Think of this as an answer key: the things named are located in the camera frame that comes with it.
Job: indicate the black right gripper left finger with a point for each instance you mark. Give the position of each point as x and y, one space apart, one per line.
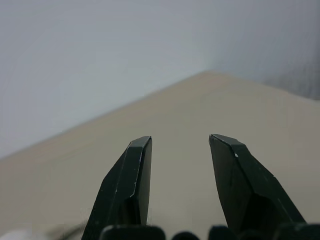
125 185

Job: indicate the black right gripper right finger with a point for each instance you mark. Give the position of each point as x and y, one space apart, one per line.
240 185

